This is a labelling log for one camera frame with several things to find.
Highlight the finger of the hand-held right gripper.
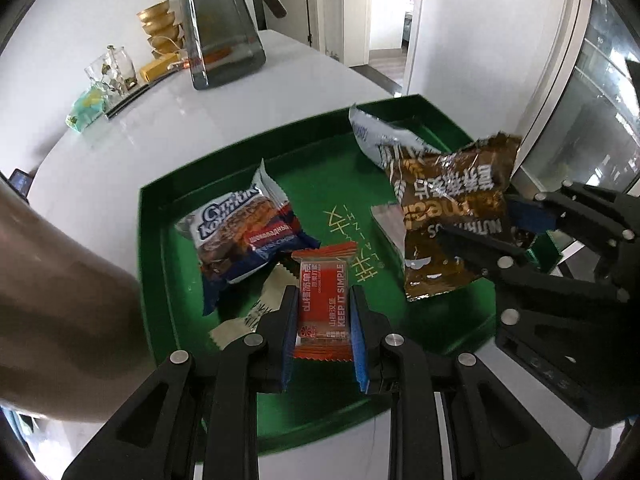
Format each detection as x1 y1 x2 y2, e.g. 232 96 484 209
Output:
437 223 630 311
505 180 640 261

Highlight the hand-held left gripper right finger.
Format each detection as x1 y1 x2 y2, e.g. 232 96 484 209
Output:
348 285 583 480

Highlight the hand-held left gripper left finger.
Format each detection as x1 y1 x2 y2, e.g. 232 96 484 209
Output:
61 285 300 480

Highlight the red snack bar packet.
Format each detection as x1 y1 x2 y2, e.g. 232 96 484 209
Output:
291 242 357 363

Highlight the olive gold snack packet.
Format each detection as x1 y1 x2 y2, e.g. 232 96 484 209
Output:
209 265 293 351

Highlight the brown oat snack packet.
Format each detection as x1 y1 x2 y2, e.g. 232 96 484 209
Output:
385 132 523 302

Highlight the pink striped snack packet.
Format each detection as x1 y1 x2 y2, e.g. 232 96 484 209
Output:
371 202 408 261

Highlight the blue white cookie packet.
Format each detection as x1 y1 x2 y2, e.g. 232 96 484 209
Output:
175 159 321 317

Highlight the white blue snack packet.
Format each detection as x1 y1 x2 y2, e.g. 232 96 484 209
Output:
348 104 441 171

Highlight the green tray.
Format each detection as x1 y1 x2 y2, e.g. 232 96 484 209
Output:
139 94 566 456

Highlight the glass door cabinet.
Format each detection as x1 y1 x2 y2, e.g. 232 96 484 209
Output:
520 0 640 196

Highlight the bronze electric kettle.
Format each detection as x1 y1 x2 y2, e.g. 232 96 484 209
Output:
0 190 151 411

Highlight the dark slim tray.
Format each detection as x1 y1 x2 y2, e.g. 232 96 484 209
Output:
104 80 153 120

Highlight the gold box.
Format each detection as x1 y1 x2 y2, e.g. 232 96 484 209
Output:
139 57 175 82

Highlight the green tissue pack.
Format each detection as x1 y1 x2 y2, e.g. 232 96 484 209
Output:
65 85 108 133

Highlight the red desk clock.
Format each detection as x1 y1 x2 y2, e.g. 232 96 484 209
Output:
9 169 33 196

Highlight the clear glass cup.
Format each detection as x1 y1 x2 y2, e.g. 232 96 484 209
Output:
84 57 113 93
104 45 138 92

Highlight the grey glass pitcher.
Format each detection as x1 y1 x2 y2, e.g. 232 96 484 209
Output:
170 0 288 91

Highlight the stack of gold bowls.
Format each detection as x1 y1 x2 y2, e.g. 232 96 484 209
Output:
137 2 185 60

